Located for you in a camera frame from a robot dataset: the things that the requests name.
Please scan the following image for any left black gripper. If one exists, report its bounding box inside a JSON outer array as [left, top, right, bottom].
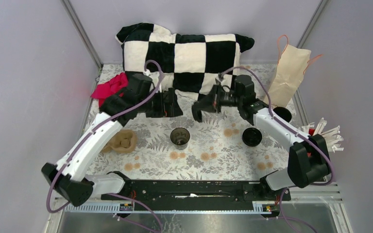
[[137, 87, 184, 117]]

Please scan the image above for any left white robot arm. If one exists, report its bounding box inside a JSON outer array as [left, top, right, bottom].
[[41, 74, 183, 206]]

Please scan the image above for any red cup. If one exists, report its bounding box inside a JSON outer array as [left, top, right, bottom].
[[308, 128, 315, 136]]

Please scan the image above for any floral table mat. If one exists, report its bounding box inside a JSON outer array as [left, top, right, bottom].
[[78, 64, 311, 182]]

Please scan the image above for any brown cardboard cup carrier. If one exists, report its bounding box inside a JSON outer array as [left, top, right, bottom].
[[101, 130, 137, 153]]

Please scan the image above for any stack of black cups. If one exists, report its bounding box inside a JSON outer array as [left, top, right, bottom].
[[273, 107, 292, 122]]

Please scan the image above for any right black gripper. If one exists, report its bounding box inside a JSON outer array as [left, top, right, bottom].
[[194, 83, 243, 114]]

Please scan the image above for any brown paper bag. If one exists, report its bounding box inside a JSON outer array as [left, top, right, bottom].
[[264, 34, 322, 107]]

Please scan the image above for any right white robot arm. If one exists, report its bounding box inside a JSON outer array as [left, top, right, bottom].
[[191, 75, 331, 200]]

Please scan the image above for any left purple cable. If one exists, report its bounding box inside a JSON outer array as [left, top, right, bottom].
[[46, 59, 165, 233]]

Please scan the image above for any purple cable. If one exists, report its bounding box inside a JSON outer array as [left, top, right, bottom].
[[46, 59, 165, 233], [218, 66, 335, 233]]

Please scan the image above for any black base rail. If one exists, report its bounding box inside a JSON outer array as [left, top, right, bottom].
[[101, 172, 291, 212]]

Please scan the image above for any white wrapped straws bundle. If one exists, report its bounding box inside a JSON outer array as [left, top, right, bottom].
[[298, 117, 344, 152]]

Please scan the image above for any black white checkered pillow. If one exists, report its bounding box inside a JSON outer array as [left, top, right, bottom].
[[115, 23, 255, 100]]

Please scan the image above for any pink cloth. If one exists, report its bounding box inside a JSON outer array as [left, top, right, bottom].
[[91, 72, 128, 107]]

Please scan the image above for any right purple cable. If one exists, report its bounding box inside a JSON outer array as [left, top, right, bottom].
[[218, 66, 335, 233]]

